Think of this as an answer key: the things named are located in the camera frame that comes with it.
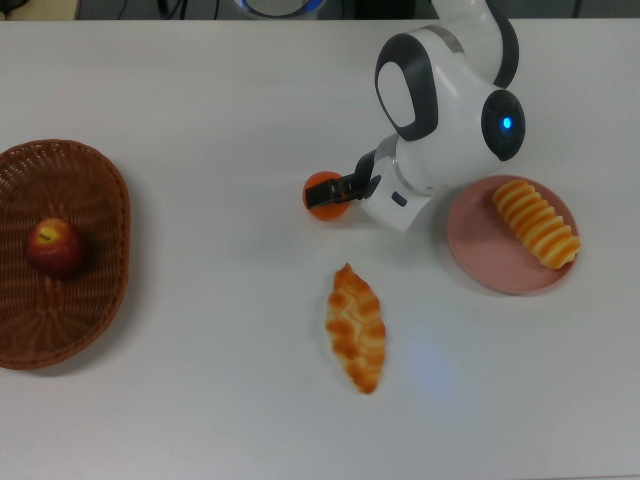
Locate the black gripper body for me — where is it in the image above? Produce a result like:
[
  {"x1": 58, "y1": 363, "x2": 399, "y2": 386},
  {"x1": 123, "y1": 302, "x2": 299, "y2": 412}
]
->
[{"x1": 352, "y1": 148, "x2": 381, "y2": 201}]

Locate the orange tangerine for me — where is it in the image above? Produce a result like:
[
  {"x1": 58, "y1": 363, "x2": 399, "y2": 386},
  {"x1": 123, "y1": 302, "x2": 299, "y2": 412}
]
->
[{"x1": 302, "y1": 170, "x2": 351, "y2": 222}]

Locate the braided golden bread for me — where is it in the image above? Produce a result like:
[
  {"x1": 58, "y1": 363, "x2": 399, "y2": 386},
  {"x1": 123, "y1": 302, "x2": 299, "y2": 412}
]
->
[{"x1": 324, "y1": 262, "x2": 387, "y2": 396}]

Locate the striped ridged bread roll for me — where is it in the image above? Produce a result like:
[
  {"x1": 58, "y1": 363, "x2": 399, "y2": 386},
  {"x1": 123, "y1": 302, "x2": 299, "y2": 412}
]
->
[{"x1": 492, "y1": 178, "x2": 582, "y2": 271}]

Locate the red apple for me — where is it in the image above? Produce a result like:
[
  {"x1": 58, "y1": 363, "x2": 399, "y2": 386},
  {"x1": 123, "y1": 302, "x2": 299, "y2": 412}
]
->
[{"x1": 25, "y1": 217, "x2": 84, "y2": 279}]

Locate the pink plate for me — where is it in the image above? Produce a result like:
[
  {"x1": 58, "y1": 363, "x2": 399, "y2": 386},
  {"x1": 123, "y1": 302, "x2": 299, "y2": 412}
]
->
[{"x1": 446, "y1": 173, "x2": 581, "y2": 295}]

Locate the brown woven basket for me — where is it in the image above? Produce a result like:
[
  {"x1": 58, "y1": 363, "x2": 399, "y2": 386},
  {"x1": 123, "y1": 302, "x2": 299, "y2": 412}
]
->
[{"x1": 0, "y1": 138, "x2": 132, "y2": 371}]

